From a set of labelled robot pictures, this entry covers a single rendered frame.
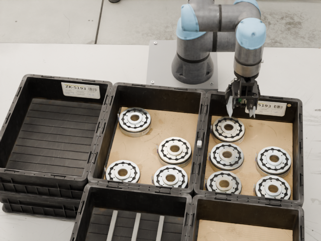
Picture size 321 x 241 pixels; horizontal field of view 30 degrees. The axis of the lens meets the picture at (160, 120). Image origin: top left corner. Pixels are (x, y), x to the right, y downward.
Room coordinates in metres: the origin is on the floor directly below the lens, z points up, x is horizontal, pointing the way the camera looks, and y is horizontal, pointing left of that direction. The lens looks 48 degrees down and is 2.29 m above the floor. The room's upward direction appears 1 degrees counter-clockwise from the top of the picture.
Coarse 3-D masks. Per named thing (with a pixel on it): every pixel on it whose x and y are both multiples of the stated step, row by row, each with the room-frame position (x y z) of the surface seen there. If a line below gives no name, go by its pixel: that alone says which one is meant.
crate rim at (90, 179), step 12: (120, 84) 1.36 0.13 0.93; (132, 84) 1.36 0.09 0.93; (144, 84) 1.36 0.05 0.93; (204, 96) 1.30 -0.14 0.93; (108, 108) 1.26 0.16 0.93; (96, 144) 1.12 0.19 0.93; (96, 156) 1.08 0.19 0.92; (192, 168) 1.02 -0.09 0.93; (96, 180) 0.99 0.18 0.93; (108, 180) 0.99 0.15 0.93; (192, 180) 0.98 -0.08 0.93; (192, 192) 0.95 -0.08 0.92
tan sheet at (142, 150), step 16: (160, 112) 1.33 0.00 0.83; (176, 112) 1.33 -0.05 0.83; (160, 128) 1.26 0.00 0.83; (176, 128) 1.26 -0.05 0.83; (192, 128) 1.26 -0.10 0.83; (112, 144) 1.20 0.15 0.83; (128, 144) 1.20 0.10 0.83; (144, 144) 1.19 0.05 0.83; (192, 144) 1.19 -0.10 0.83; (112, 160) 1.14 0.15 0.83; (128, 160) 1.13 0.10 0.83; (144, 160) 1.13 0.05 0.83; (144, 176) 1.07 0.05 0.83
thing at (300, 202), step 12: (264, 96) 1.30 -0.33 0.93; (204, 108) 1.25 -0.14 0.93; (300, 108) 1.24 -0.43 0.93; (204, 120) 1.20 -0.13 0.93; (300, 120) 1.19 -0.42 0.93; (204, 132) 1.15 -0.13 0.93; (300, 132) 1.14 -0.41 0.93; (204, 144) 1.11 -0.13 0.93; (300, 144) 1.10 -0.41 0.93; (300, 156) 1.05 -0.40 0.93; (300, 168) 1.01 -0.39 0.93; (300, 180) 0.98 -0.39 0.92; (204, 192) 0.94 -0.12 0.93; (216, 192) 0.94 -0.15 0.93; (300, 192) 0.93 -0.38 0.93; (300, 204) 0.89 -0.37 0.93
